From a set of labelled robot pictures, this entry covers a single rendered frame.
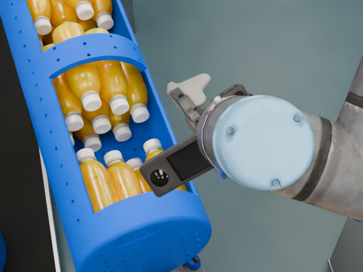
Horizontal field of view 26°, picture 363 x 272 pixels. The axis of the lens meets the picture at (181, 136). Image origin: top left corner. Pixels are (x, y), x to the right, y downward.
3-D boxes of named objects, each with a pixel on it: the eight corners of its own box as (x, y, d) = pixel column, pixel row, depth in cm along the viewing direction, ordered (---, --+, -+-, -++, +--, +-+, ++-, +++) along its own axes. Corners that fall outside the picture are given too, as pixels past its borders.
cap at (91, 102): (83, 105, 170) (86, 111, 169) (79, 96, 166) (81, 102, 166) (100, 98, 170) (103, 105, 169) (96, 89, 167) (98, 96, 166)
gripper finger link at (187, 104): (188, 101, 107) (217, 136, 101) (177, 108, 107) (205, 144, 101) (176, 78, 104) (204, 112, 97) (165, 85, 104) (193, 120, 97)
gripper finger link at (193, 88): (197, 67, 111) (228, 101, 104) (162, 90, 110) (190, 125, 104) (190, 51, 109) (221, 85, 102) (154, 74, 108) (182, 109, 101)
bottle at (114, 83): (75, 36, 179) (98, 101, 170) (103, 24, 179) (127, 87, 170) (86, 53, 185) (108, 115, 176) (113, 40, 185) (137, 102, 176)
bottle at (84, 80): (58, 48, 180) (79, 112, 171) (48, 30, 174) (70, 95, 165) (86, 36, 180) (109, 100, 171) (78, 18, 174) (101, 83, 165)
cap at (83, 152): (78, 169, 168) (75, 162, 169) (95, 164, 169) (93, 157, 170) (78, 159, 164) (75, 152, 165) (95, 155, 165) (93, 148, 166)
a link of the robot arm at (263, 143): (303, 208, 76) (207, 176, 74) (272, 190, 88) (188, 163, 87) (335, 115, 75) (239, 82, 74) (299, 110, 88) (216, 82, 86)
